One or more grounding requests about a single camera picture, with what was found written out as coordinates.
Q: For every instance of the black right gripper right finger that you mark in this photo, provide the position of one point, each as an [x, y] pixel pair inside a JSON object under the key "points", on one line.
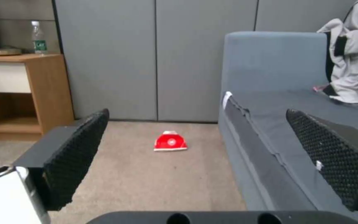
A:
{"points": [[331, 149]]}

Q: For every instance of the blue-grey fabric sofa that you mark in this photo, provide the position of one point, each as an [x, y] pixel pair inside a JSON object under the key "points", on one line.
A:
{"points": [[278, 112]]}

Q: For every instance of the clear plastic water bottle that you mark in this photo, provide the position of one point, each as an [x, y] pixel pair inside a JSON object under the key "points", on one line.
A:
{"points": [[39, 38]]}

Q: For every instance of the grey partition panels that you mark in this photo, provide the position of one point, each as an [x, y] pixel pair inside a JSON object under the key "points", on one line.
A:
{"points": [[172, 58]]}

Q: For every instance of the white and black jacket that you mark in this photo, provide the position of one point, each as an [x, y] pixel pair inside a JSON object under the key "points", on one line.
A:
{"points": [[353, 60]]}

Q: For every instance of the wooden bedside cabinet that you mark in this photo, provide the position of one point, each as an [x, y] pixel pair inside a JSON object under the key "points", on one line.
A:
{"points": [[20, 93]]}

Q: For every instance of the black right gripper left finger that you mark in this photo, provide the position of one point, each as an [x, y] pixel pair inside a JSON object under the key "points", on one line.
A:
{"points": [[67, 154]]}

